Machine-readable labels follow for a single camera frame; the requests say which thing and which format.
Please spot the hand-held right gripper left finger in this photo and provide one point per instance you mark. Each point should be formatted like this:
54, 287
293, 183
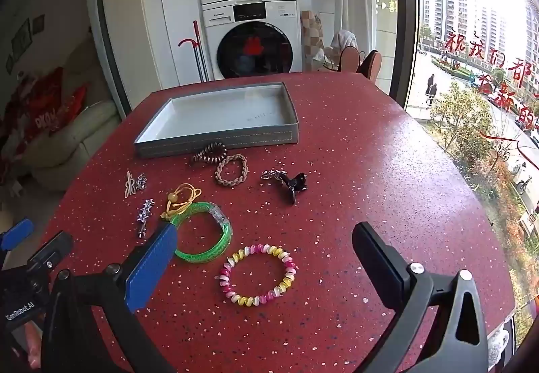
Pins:
150, 268

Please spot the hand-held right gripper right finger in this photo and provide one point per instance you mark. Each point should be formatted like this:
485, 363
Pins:
374, 251

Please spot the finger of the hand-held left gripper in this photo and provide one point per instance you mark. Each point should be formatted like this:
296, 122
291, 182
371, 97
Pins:
17, 233
50, 251

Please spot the silver star hair clip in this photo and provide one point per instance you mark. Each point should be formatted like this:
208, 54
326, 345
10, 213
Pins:
145, 211

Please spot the green translucent bangle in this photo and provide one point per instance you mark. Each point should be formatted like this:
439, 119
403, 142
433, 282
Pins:
219, 215

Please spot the black hair claw clip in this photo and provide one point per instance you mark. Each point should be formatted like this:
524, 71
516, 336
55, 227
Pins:
297, 183

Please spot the grey jewelry tray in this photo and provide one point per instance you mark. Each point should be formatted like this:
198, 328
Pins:
219, 112

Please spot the person's left hand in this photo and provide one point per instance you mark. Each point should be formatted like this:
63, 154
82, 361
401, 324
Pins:
33, 341

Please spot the cream sofa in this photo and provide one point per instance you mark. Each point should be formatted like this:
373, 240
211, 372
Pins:
71, 137

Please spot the red cushion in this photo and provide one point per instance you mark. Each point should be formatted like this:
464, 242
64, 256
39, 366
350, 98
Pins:
38, 108

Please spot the brown chair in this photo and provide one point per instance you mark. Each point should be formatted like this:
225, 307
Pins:
348, 59
371, 66

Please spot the white cloth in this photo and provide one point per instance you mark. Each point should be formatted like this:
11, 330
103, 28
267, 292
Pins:
343, 40

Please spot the checkered bag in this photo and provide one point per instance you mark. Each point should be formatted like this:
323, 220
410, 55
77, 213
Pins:
311, 36

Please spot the white washing machine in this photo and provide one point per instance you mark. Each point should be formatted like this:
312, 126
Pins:
252, 49

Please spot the framed wall picture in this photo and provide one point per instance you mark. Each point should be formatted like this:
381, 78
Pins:
20, 38

